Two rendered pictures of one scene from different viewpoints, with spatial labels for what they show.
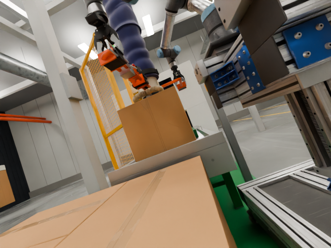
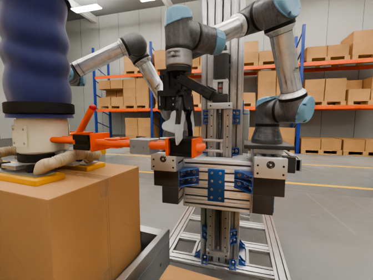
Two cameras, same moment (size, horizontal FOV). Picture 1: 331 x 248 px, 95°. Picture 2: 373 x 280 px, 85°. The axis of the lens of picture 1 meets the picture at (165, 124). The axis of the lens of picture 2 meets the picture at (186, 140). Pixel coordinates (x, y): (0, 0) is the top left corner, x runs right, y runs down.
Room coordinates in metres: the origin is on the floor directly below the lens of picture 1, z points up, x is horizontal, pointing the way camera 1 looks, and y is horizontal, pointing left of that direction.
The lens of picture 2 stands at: (0.50, 0.67, 1.16)
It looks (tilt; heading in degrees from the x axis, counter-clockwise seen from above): 6 degrees down; 283
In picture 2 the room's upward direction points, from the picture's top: straight up
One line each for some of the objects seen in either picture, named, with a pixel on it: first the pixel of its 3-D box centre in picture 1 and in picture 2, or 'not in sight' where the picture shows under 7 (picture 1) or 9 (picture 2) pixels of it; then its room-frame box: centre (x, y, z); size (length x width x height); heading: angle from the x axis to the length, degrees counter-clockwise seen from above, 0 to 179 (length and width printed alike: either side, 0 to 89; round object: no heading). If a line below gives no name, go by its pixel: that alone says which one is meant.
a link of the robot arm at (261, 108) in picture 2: not in sight; (268, 110); (0.32, -0.43, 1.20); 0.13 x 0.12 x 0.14; 137
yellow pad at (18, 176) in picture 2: not in sight; (18, 170); (1.24, 0.11, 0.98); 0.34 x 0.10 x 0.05; 171
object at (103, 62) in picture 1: (111, 60); (184, 146); (0.63, 0.12, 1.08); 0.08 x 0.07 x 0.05; 171
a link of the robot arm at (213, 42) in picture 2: not in sight; (202, 41); (0.60, 0.02, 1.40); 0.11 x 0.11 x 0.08; 47
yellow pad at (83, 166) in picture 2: not in sight; (67, 160); (1.21, -0.08, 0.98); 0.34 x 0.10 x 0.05; 171
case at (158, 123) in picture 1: (164, 127); (50, 218); (1.22, 0.02, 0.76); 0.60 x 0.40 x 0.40; 171
